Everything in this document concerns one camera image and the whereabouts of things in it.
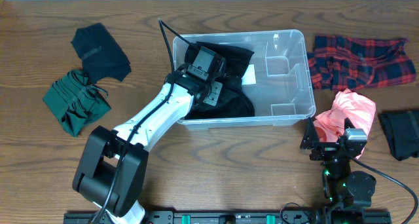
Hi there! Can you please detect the coral pink garment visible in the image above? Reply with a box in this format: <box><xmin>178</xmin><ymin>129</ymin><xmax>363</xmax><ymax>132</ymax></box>
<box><xmin>313</xmin><ymin>89</ymin><xmax>376</xmax><ymax>142</ymax></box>

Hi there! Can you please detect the small black cloth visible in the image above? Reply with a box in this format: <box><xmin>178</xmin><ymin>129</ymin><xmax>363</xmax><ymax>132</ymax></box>
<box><xmin>71</xmin><ymin>23</ymin><xmax>132</xmax><ymax>84</ymax></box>

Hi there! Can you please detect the clear plastic storage bin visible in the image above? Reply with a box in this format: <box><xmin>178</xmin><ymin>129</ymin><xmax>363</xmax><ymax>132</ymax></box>
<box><xmin>173</xmin><ymin>29</ymin><xmax>316</xmax><ymax>130</ymax></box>

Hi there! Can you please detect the dark green garment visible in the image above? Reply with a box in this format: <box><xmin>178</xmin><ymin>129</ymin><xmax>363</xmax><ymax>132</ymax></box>
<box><xmin>43</xmin><ymin>69</ymin><xmax>111</xmax><ymax>137</ymax></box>

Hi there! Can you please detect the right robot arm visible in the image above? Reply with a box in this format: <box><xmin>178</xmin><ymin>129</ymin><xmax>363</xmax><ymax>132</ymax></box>
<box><xmin>300</xmin><ymin>118</ymin><xmax>376</xmax><ymax>223</ymax></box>

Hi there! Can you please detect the red navy plaid shirt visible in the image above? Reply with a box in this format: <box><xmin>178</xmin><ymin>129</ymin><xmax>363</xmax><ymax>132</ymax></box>
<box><xmin>307</xmin><ymin>35</ymin><xmax>416</xmax><ymax>92</ymax></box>

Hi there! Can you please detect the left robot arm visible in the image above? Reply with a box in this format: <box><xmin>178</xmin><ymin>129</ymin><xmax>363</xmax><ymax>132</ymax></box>
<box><xmin>73</xmin><ymin>64</ymin><xmax>225</xmax><ymax>223</ymax></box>

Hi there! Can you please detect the large black garment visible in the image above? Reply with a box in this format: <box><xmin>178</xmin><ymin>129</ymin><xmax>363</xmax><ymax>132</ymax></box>
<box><xmin>185</xmin><ymin>41</ymin><xmax>255</xmax><ymax>120</ymax></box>

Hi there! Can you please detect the black folded cloth right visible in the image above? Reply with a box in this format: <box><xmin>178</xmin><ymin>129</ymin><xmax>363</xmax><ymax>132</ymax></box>
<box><xmin>378</xmin><ymin>110</ymin><xmax>418</xmax><ymax>161</ymax></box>

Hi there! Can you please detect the white label in bin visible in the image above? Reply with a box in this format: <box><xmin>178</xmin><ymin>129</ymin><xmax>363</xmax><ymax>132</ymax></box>
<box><xmin>242</xmin><ymin>64</ymin><xmax>256</xmax><ymax>85</ymax></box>

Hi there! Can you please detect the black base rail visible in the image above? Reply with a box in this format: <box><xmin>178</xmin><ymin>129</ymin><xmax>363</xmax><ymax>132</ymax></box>
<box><xmin>63</xmin><ymin>210</ymin><xmax>393</xmax><ymax>224</ymax></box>

